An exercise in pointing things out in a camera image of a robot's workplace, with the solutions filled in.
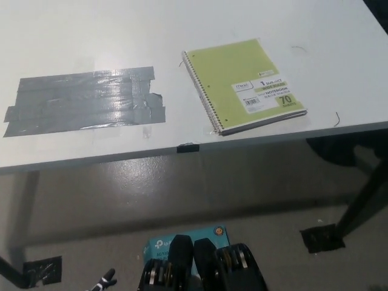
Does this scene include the white and black left hand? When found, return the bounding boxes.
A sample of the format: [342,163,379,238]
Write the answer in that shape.
[90,268,118,291]

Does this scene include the green spiral notebook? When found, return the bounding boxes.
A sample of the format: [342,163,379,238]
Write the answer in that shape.
[181,38,307,136]

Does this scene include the black robot legs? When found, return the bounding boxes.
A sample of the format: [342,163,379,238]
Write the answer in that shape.
[138,233,269,291]

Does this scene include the black floor tape patch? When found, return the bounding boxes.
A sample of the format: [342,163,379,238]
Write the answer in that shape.
[299,224,346,255]
[22,256,63,288]

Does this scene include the teal router box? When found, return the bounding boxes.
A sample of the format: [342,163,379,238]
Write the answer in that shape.
[142,224,231,267]

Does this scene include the grey duct tape patch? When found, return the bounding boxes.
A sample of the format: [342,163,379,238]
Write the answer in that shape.
[2,65,167,139]

